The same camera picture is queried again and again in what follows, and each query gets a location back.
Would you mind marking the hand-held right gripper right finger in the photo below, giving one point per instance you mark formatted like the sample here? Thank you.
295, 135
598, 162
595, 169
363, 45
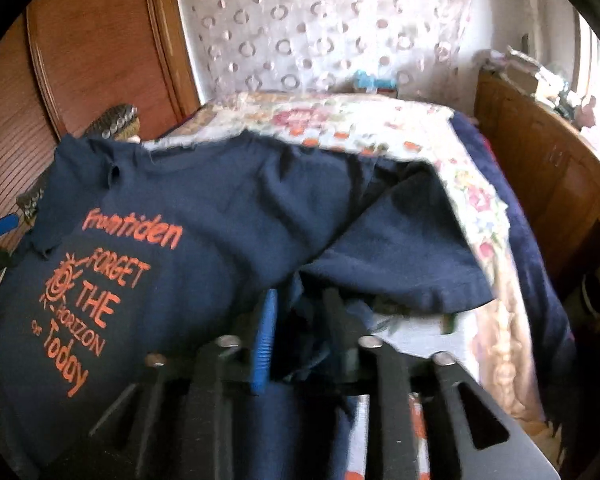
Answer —
341, 332

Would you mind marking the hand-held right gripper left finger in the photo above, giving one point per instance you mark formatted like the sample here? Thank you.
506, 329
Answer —
263, 345

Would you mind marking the navy printed t-shirt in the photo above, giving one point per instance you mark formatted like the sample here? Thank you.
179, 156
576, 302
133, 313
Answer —
220, 220

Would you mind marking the black circle-pattern folded blanket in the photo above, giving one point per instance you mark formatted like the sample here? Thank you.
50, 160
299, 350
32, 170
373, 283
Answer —
115, 120

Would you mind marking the brown wooden wardrobe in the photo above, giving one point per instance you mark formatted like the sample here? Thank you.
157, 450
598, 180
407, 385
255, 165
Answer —
95, 50

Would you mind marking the navy blanket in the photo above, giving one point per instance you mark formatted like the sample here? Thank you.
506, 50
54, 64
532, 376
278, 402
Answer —
530, 260

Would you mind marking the floral quilt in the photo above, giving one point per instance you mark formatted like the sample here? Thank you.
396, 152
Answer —
370, 125

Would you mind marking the blue tissue box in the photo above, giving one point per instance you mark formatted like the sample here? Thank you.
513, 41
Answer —
372, 84

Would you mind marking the brown wooden cabinet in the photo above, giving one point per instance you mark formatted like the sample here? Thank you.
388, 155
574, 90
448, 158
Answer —
535, 160

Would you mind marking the white circle-patterned curtain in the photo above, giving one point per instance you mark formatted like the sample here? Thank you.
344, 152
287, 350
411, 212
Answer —
290, 20

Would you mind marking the stack of papers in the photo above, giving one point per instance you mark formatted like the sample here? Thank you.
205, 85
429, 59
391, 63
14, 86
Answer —
525, 72

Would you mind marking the window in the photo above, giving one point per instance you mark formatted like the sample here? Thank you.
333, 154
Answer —
592, 55

